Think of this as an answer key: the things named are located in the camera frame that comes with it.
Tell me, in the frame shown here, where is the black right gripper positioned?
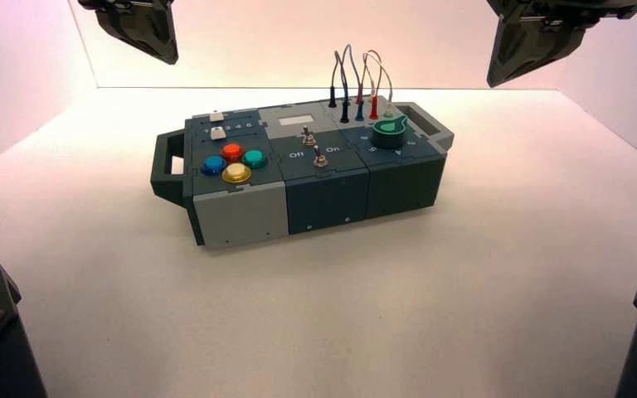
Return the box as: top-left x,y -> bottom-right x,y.
485,0 -> 637,89

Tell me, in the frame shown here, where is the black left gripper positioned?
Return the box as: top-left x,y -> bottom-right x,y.
77,0 -> 180,66

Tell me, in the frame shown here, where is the blue round push button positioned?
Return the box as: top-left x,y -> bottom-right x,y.
201,155 -> 228,177

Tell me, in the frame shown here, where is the green rotary knob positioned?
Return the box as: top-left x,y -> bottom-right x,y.
372,115 -> 409,150

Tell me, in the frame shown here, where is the green round push button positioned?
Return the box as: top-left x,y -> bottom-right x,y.
241,149 -> 269,170

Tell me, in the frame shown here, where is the yellow round push button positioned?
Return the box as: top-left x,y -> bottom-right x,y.
221,163 -> 253,185

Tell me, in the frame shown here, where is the small grey display window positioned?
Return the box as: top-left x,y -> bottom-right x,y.
277,114 -> 316,128

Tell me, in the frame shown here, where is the grey and teal control box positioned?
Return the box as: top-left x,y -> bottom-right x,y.
149,96 -> 455,251

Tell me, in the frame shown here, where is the green plug jumper cable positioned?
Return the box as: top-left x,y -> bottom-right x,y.
370,50 -> 396,119

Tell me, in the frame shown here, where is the red plug jumper cable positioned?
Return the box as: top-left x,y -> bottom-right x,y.
361,49 -> 383,121

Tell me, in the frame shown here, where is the blue plug jumper cable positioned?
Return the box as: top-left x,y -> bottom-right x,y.
348,45 -> 368,123

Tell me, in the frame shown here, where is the navy plug jumper cable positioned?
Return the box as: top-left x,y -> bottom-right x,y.
339,43 -> 353,124

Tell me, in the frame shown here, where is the black plug jumper cable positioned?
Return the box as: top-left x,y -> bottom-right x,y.
328,51 -> 343,109

